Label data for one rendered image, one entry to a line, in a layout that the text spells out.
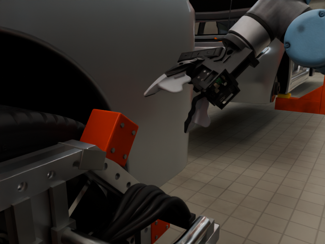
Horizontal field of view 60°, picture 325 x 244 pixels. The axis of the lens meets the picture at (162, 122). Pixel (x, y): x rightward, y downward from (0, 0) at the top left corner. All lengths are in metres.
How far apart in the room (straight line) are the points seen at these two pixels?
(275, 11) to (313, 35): 0.17
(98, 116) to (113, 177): 0.12
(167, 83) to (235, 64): 0.13
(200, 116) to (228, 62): 0.13
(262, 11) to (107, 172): 0.41
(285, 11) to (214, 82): 0.18
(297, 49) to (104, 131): 0.34
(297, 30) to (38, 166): 0.40
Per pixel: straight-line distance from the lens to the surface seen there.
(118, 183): 0.56
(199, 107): 0.61
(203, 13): 4.03
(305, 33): 0.43
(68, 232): 0.47
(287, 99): 3.96
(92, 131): 0.55
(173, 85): 0.52
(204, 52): 0.60
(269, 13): 0.58
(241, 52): 0.55
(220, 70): 0.52
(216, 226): 0.53
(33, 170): 0.43
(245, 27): 0.57
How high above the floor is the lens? 1.27
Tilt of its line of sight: 14 degrees down
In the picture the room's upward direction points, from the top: straight up
